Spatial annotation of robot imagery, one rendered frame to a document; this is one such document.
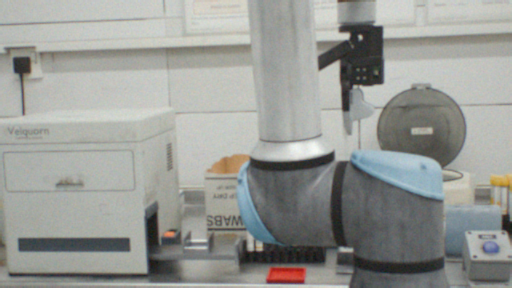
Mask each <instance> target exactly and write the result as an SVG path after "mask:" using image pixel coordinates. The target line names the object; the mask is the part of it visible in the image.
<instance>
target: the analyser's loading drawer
mask: <svg viewBox="0 0 512 288"><path fill-rule="evenodd" d="M148 251H149V260H227V261H235V265H236V266H238V264H239V263H240V261H241V259H242V256H243V237H242V235H239V237H238V239H237V241H236V243H235V244H234V245H215V244H214V230H213V231H212V232H211V233H210V235H209V236H208V238H207V239H206V240H191V231H190V230H189V231H188V232H187V233H186V234H185V235H184V236H183V237H182V245H148Z"/></svg>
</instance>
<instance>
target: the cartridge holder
mask: <svg viewBox="0 0 512 288"><path fill-rule="evenodd" d="M353 268H354V258H353V252H346V251H339V247H338V250H337V260H336V265H335V273H337V274H344V273H353Z"/></svg>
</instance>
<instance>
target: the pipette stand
mask: <svg viewBox="0 0 512 288"><path fill-rule="evenodd" d="M468 230H502V208H501V207H500V205H474V207H471V205H445V255H446V260H447V261H448V262H455V261H461V260H462V250H463V244H464V237H465V232H466V231H468Z"/></svg>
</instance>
